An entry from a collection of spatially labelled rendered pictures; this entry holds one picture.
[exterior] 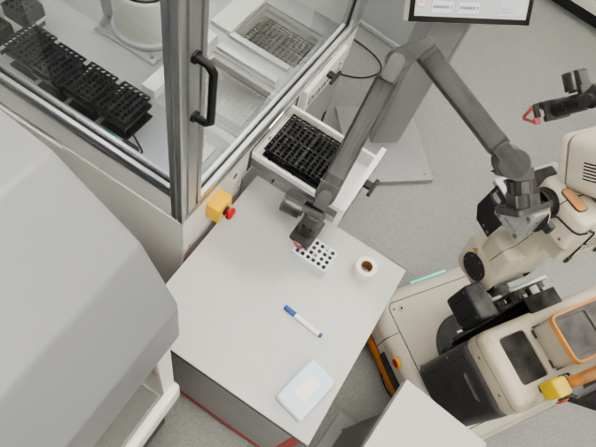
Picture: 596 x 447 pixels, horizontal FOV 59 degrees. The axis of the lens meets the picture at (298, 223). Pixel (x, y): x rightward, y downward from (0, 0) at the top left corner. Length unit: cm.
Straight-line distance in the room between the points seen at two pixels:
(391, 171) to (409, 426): 157
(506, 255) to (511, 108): 191
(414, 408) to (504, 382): 28
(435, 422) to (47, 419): 116
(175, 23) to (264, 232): 90
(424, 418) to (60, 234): 122
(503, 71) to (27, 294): 341
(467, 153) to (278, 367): 199
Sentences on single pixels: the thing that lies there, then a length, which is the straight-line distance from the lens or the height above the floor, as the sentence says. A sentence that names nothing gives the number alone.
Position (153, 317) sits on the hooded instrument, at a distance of 73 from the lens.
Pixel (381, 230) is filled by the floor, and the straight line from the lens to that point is 267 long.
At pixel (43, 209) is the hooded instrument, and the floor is 171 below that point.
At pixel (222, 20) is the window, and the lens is 105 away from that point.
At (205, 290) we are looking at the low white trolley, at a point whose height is 76.
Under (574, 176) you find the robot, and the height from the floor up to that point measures 127.
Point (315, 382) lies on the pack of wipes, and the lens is 148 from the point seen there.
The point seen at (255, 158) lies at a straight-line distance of 164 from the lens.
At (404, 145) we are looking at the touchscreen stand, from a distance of 295.
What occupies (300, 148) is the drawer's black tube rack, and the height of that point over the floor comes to 90.
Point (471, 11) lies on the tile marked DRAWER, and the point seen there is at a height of 100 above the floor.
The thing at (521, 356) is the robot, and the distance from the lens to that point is 175.
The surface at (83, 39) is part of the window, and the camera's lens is 117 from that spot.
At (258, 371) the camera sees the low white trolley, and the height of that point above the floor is 76.
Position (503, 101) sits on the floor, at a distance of 355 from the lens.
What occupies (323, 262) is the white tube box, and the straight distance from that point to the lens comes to 160.
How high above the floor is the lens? 223
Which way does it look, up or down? 60 degrees down
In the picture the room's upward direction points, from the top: 22 degrees clockwise
